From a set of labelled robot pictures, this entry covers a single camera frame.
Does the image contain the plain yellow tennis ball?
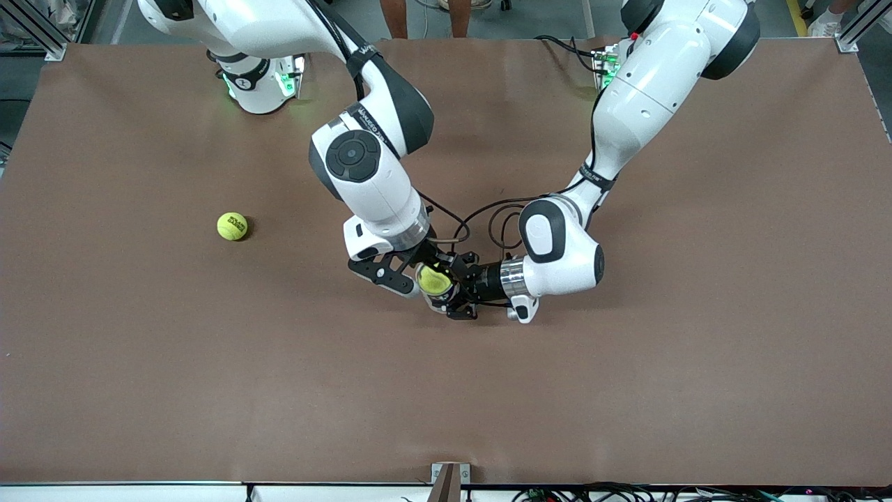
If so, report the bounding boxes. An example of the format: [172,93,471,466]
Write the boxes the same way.
[417,265,454,296]

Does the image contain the clear Wilson tennis ball can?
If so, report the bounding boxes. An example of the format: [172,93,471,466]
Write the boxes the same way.
[416,264,462,315]

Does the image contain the yellow tennis ball black print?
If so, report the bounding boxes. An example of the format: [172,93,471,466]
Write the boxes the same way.
[217,212,249,242]

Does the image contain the white sneaker with sock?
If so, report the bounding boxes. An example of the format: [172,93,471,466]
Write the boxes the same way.
[808,0,847,38]

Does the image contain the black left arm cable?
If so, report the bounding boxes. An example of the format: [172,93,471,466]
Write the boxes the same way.
[453,187,594,253]

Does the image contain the grey metal camera mount bracket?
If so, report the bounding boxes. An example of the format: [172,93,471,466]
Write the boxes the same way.
[431,462,471,502]

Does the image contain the black cable bundle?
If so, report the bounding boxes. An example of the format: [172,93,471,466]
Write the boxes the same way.
[512,481,892,502]

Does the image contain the black left base cable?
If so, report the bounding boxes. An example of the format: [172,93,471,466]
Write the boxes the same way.
[535,35,601,74]

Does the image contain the aluminium frame profile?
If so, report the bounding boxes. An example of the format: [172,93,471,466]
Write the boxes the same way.
[0,0,68,61]
[836,0,892,54]

